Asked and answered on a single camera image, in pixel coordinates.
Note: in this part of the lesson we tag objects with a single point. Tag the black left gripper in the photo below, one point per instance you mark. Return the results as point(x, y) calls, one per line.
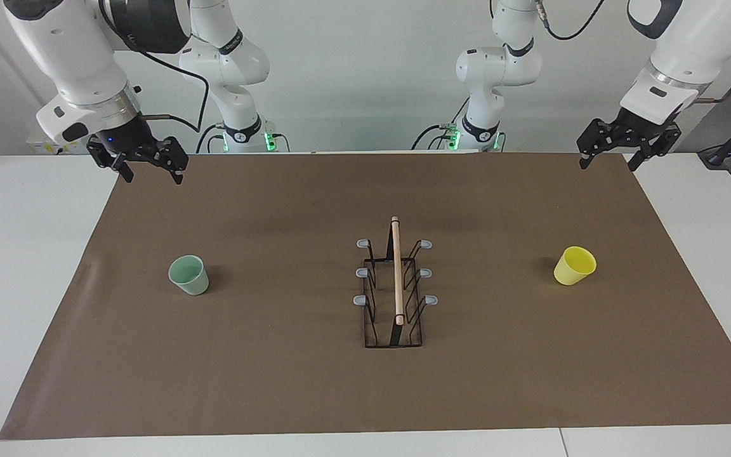
point(638, 130)

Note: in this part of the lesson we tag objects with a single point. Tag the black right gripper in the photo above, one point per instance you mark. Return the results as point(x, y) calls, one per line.
point(127, 136)

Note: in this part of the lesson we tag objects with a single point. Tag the pale green plastic cup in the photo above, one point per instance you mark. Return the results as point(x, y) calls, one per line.
point(191, 282)

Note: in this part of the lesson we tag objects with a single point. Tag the yellow plastic cup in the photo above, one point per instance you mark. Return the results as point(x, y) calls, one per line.
point(568, 273)

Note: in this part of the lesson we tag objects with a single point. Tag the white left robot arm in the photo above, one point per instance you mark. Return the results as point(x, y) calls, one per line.
point(683, 51)

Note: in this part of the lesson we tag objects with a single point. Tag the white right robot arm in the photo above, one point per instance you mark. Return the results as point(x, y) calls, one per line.
point(73, 51)

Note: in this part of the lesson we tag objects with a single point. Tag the white power strip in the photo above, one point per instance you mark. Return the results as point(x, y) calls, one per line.
point(42, 147)

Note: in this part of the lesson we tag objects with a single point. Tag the brown table mat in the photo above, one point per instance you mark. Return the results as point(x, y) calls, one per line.
point(276, 381)

